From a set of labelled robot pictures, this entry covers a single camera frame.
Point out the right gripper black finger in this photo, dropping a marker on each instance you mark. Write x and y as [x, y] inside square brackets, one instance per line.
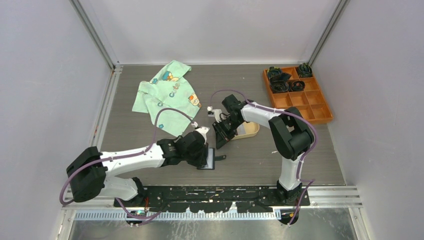
[230, 131]
[222, 134]

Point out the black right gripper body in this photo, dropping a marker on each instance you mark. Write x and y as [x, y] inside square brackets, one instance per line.
[231, 122]

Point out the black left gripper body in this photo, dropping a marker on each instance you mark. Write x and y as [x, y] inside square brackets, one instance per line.
[196, 158]

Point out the black leather card holder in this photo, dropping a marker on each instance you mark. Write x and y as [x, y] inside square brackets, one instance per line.
[210, 159]

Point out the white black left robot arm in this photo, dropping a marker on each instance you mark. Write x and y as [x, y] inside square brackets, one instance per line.
[94, 173]

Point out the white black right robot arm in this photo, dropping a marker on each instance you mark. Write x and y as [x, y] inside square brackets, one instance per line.
[292, 135]

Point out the silver VIP card in tray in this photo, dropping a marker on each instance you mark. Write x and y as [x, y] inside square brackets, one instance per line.
[241, 130]

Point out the beige oval tray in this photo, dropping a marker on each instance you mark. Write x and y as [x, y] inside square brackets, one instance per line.
[251, 129]

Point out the dark rolled belt front left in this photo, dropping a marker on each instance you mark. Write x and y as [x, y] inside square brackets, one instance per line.
[279, 86]

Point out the dark rolled belt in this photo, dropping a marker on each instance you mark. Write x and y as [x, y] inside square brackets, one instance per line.
[279, 86]
[277, 74]
[297, 86]
[304, 70]

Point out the dark rolled belt back left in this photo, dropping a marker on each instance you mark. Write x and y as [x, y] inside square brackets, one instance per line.
[277, 74]

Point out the green cartoon print cloth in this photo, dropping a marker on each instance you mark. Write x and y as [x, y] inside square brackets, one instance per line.
[168, 89]

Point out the dark rolled belt front right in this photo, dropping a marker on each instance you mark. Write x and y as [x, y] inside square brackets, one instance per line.
[297, 86]

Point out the orange compartment organizer box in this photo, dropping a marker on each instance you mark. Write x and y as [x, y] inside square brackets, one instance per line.
[311, 101]

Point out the dark rolled belt back right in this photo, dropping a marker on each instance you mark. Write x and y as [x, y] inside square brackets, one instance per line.
[304, 70]

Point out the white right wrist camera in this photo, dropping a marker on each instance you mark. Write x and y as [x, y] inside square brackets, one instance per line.
[216, 113]

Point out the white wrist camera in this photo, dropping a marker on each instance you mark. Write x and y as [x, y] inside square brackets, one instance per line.
[202, 130]
[216, 113]

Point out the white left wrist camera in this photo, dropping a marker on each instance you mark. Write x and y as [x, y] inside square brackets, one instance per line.
[202, 130]

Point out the aluminium front rail frame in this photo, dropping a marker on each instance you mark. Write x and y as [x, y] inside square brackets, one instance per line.
[331, 197]

